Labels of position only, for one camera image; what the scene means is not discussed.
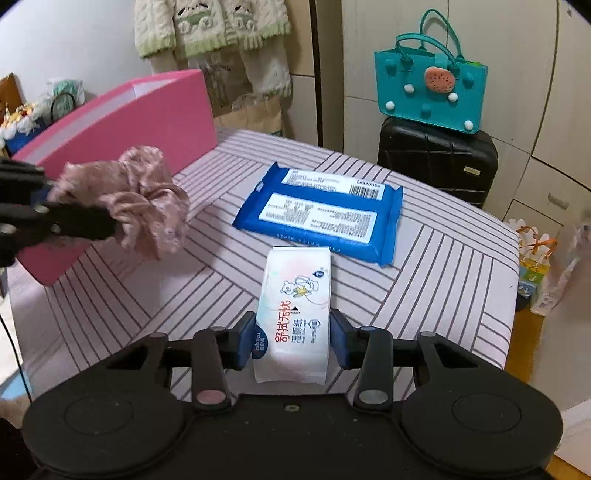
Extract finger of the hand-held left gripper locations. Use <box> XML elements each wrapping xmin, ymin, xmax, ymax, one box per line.
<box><xmin>0</xmin><ymin>203</ymin><xmax>118</xmax><ymax>268</ymax></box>
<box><xmin>0</xmin><ymin>159</ymin><xmax>57</xmax><ymax>204</ymax></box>

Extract pink floral scrunchie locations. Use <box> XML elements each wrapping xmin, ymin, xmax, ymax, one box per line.
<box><xmin>48</xmin><ymin>145</ymin><xmax>191</xmax><ymax>258</ymax></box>

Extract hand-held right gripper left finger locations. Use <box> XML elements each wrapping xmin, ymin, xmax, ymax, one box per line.
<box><xmin>104</xmin><ymin>311</ymin><xmax>257</xmax><ymax>414</ymax></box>

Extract black cable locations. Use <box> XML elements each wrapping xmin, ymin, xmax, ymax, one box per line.
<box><xmin>0</xmin><ymin>314</ymin><xmax>34</xmax><ymax>402</ymax></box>

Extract blue wet wipes pack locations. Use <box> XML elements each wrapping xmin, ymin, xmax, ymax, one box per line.
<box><xmin>232</xmin><ymin>161</ymin><xmax>403</xmax><ymax>266</ymax></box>

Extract white wet wipes pack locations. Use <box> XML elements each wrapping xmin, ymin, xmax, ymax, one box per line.
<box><xmin>253</xmin><ymin>246</ymin><xmax>333</xmax><ymax>385</ymax></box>

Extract black suitcase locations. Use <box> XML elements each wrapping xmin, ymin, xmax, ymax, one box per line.
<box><xmin>378</xmin><ymin>116</ymin><xmax>499</xmax><ymax>209</ymax></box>

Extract green patterned tissue pack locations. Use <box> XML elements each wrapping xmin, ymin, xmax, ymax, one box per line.
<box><xmin>46</xmin><ymin>78</ymin><xmax>86</xmax><ymax>118</ymax></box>

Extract cream and green knit sweater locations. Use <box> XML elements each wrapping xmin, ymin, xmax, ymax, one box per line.
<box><xmin>134</xmin><ymin>0</ymin><xmax>293</xmax><ymax>95</ymax></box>

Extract beige wardrobe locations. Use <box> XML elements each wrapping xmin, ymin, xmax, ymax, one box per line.
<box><xmin>286</xmin><ymin>0</ymin><xmax>591</xmax><ymax>241</ymax></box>

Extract clear plastic bag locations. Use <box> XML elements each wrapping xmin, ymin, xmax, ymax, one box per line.
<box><xmin>531</xmin><ymin>222</ymin><xmax>591</xmax><ymax>317</ymax></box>

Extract brown paper bag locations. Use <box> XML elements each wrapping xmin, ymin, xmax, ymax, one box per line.
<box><xmin>215</xmin><ymin>92</ymin><xmax>287</xmax><ymax>138</ymax></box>

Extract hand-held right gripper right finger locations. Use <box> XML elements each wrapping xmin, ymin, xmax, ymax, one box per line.
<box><xmin>329</xmin><ymin>308</ymin><xmax>485</xmax><ymax>414</ymax></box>

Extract striped table cover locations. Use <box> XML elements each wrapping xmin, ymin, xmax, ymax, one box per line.
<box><xmin>7</xmin><ymin>128</ymin><xmax>522</xmax><ymax>402</ymax></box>

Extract colourful gift bag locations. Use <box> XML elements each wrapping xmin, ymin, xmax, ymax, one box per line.
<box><xmin>515</xmin><ymin>225</ymin><xmax>558</xmax><ymax>301</ymax></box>

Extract teal felt handbag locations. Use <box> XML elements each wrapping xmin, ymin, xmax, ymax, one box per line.
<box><xmin>374</xmin><ymin>9</ymin><xmax>489</xmax><ymax>136</ymax></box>

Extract white flower bouquet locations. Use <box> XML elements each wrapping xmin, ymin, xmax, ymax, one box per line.
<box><xmin>0</xmin><ymin>104</ymin><xmax>47</xmax><ymax>139</ymax></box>

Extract pink storage box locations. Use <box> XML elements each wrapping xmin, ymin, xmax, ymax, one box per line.
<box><xmin>11</xmin><ymin>69</ymin><xmax>219</xmax><ymax>287</ymax></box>

